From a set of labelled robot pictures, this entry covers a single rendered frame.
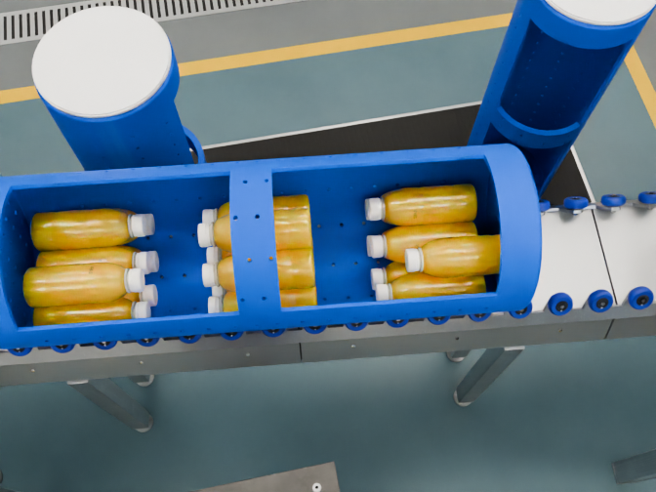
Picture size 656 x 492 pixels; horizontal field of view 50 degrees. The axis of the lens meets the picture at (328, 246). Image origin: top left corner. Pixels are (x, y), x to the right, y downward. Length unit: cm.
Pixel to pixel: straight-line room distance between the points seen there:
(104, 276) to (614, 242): 95
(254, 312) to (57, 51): 74
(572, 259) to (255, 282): 66
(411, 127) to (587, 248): 113
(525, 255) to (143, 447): 147
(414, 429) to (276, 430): 42
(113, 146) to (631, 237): 106
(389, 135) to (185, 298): 129
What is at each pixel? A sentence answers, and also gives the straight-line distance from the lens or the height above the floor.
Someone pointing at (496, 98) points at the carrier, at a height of 65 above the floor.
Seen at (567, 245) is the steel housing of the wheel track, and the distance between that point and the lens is 144.
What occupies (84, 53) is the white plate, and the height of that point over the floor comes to 104.
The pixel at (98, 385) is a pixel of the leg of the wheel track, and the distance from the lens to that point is 174.
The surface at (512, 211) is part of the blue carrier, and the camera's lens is 109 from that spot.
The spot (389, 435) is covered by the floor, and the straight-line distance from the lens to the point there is 221.
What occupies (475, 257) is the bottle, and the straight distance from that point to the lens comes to 116.
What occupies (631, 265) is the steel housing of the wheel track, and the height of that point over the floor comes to 93.
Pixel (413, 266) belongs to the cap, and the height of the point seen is 111.
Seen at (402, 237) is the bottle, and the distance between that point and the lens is 120.
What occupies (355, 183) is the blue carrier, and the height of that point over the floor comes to 105.
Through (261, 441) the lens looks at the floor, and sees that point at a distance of 220.
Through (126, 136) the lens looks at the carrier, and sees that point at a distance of 150.
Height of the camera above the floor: 217
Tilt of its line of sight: 66 degrees down
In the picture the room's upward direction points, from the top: 1 degrees clockwise
